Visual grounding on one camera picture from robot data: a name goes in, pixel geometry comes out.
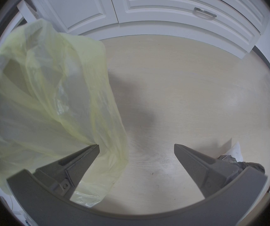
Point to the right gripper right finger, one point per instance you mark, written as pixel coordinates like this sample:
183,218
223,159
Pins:
201,171

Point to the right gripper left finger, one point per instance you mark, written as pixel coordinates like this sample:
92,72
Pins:
71,168

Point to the crumpled grey plastic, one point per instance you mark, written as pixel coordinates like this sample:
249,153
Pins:
241,165

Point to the yellow plastic bag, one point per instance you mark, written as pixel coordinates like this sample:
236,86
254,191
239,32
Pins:
54,98

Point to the crumpled white paper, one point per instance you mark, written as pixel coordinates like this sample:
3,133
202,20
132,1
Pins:
236,152

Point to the white wardrobe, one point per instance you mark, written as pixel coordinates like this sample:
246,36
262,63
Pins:
163,10

